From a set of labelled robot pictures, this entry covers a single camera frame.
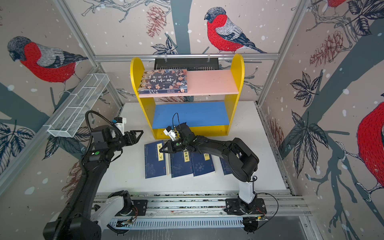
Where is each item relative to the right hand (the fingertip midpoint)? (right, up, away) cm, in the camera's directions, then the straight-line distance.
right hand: (160, 152), depth 80 cm
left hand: (-11, +11, -4) cm, 16 cm away
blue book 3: (+24, -9, +8) cm, 26 cm away
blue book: (-3, -7, 0) cm, 7 cm away
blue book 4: (+38, -11, +6) cm, 40 cm away
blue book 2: (+11, -9, +8) cm, 16 cm away
